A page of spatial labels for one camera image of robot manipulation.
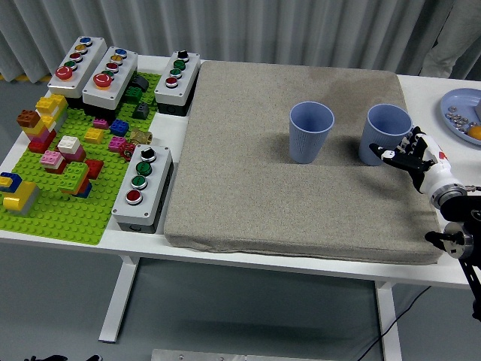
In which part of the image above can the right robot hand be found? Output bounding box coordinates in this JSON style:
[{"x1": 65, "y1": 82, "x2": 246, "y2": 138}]
[{"x1": 368, "y1": 126, "x2": 455, "y2": 196}]

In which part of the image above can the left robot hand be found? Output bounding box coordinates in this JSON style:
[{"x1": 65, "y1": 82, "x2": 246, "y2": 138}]
[{"x1": 22, "y1": 353, "x2": 102, "y2": 361}]

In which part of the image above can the blue ribbed cup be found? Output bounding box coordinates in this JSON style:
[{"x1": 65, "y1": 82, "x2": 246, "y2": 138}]
[
  {"x1": 289, "y1": 101, "x2": 335, "y2": 165},
  {"x1": 358, "y1": 104, "x2": 413, "y2": 168}
]

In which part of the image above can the blue plate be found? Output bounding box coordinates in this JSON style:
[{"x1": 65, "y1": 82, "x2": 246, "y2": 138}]
[{"x1": 440, "y1": 88, "x2": 481, "y2": 146}]

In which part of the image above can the white table leg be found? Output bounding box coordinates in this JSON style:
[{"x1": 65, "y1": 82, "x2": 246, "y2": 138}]
[
  {"x1": 98, "y1": 255, "x2": 141, "y2": 344},
  {"x1": 374, "y1": 281, "x2": 403, "y2": 361}
]

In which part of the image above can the person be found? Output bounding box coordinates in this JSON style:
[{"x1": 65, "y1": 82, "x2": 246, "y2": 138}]
[{"x1": 420, "y1": 0, "x2": 481, "y2": 80}]

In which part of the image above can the green brick baseplate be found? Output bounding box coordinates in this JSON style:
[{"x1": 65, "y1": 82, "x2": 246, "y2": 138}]
[{"x1": 0, "y1": 71, "x2": 163, "y2": 246}]

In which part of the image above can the yellow grey brick stack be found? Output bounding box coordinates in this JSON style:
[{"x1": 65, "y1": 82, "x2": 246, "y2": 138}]
[{"x1": 2, "y1": 180, "x2": 41, "y2": 217}]

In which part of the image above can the grey-brown mat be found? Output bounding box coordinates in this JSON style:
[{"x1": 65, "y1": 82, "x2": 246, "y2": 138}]
[{"x1": 164, "y1": 60, "x2": 445, "y2": 266}]

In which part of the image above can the green brick stack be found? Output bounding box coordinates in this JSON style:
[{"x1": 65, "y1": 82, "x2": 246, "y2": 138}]
[{"x1": 57, "y1": 161, "x2": 93, "y2": 199}]

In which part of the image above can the blue yellow brick stack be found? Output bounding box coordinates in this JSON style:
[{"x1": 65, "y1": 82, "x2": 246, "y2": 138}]
[{"x1": 0, "y1": 171, "x2": 23, "y2": 195}]

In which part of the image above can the red toy brick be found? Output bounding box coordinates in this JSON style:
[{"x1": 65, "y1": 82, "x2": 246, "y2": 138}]
[{"x1": 84, "y1": 158, "x2": 105, "y2": 180}]

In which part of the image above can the four-button selector control box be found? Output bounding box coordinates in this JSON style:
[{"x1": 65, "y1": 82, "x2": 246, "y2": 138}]
[
  {"x1": 154, "y1": 50, "x2": 201, "y2": 117},
  {"x1": 111, "y1": 144, "x2": 176, "y2": 235}
]

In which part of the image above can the white pink brick stack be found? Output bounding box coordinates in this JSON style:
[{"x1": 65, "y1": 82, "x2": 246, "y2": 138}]
[{"x1": 57, "y1": 135, "x2": 87, "y2": 162}]

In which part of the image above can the yellow pink red brick stack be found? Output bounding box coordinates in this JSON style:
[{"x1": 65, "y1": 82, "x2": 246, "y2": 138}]
[{"x1": 22, "y1": 116, "x2": 58, "y2": 153}]

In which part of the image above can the yellow toy brick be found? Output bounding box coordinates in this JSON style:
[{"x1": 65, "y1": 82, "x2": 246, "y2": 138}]
[{"x1": 83, "y1": 127, "x2": 105, "y2": 145}]

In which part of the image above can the brass pipe fitting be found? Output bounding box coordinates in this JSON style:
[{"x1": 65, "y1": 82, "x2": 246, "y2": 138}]
[{"x1": 129, "y1": 129, "x2": 154, "y2": 146}]

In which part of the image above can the blue toy brick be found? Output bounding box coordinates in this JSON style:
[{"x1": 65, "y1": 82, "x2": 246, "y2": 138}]
[{"x1": 109, "y1": 118, "x2": 131, "y2": 137}]

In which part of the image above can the brown toy brick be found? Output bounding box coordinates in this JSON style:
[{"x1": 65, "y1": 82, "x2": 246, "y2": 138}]
[{"x1": 16, "y1": 109, "x2": 41, "y2": 128}]

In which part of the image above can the grey curtain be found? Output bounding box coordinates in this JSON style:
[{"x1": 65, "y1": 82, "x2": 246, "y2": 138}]
[{"x1": 0, "y1": 0, "x2": 481, "y2": 82}]

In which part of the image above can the yellow white brick stack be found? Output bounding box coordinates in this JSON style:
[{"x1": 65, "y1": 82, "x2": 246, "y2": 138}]
[{"x1": 35, "y1": 93, "x2": 69, "y2": 131}]

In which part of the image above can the dark grey sloped brick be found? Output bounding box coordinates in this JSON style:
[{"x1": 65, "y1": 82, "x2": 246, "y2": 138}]
[{"x1": 132, "y1": 102, "x2": 151, "y2": 121}]

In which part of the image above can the dark green toy brick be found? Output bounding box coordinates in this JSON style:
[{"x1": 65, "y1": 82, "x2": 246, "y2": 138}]
[{"x1": 124, "y1": 85, "x2": 144, "y2": 105}]

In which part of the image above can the yellow black floor tape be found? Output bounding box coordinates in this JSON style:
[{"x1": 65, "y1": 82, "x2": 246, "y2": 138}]
[{"x1": 0, "y1": 73, "x2": 52, "y2": 82}]

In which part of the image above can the five-button control box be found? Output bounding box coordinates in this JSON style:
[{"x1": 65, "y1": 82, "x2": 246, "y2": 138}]
[
  {"x1": 82, "y1": 45, "x2": 139, "y2": 120},
  {"x1": 47, "y1": 35, "x2": 108, "y2": 109}
]

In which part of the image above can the black floor cable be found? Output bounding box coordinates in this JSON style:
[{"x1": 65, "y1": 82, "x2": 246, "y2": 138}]
[{"x1": 356, "y1": 286, "x2": 432, "y2": 361}]

